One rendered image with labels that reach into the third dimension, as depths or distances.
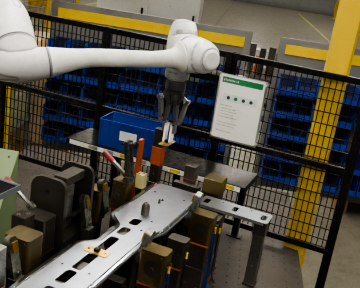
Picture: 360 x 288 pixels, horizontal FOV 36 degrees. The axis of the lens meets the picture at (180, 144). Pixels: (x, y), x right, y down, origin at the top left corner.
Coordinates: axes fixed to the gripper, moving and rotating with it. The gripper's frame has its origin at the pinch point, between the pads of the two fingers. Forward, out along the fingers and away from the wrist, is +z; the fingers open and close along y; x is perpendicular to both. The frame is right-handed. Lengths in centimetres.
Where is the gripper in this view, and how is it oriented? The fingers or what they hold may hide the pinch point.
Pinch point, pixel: (168, 132)
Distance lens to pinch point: 205.3
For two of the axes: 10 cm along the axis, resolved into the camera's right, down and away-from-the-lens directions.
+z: -1.4, 9.4, 3.1
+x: 3.8, -2.3, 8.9
